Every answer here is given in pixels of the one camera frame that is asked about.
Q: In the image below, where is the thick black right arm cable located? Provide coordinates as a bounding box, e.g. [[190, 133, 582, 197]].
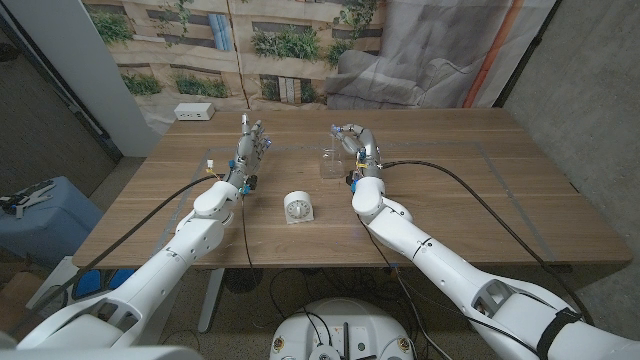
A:
[[380, 159, 596, 326]]

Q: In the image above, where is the grey metal tool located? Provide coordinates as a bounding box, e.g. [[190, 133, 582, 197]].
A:
[[0, 179, 57, 220]]

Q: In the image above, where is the blue and black floor device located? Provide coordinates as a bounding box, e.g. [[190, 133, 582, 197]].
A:
[[71, 268, 137, 302]]

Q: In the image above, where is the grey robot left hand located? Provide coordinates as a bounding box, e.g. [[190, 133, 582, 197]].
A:
[[222, 113, 273, 197]]

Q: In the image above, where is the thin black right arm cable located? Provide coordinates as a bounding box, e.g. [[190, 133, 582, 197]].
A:
[[357, 217, 544, 357]]

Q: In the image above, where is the brown cardboard box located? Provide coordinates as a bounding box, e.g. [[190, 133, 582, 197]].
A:
[[0, 272, 44, 326]]

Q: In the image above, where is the white table leg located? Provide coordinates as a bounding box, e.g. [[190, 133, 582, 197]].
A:
[[452, 279, 484, 334], [197, 268, 226, 334]]

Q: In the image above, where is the black backdrop stand pole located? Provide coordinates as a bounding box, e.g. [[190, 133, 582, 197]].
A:
[[492, 0, 564, 109]]

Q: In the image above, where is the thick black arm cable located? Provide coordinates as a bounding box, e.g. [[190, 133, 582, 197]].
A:
[[380, 159, 596, 326], [9, 173, 226, 336]]

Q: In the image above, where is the printed fabric backdrop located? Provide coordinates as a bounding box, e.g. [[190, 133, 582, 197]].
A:
[[81, 0, 559, 139]]

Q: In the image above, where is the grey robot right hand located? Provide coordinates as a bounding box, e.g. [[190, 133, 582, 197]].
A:
[[329, 123, 384, 184]]

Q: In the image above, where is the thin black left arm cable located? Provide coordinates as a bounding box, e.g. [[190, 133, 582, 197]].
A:
[[240, 193, 256, 274]]

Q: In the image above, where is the white kitchen timer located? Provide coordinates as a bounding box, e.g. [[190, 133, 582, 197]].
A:
[[283, 190, 315, 225]]

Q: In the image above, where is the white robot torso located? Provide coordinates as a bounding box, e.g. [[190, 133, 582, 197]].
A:
[[0, 344, 204, 360]]

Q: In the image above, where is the black round floor object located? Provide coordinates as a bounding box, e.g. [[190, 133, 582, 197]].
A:
[[223, 268, 265, 295]]

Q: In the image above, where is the blue storage box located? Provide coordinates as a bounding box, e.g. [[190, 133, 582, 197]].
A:
[[0, 175, 105, 269]]

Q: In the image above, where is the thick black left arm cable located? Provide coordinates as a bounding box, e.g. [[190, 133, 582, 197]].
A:
[[9, 173, 226, 336]]

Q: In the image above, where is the grey floor cable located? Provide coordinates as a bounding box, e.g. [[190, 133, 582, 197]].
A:
[[393, 266, 454, 360]]

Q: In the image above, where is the white power strip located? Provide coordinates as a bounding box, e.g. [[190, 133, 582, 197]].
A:
[[173, 102, 216, 122]]

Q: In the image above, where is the white floor box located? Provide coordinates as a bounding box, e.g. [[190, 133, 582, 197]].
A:
[[40, 256, 81, 309]]

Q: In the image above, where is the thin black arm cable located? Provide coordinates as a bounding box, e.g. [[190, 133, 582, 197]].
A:
[[240, 193, 256, 274], [357, 217, 544, 357]]

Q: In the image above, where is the clear plastic cup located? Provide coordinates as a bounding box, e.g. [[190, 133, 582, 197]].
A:
[[318, 132, 347, 180]]

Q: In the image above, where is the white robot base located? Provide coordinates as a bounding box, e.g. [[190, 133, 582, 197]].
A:
[[268, 297, 415, 360]]

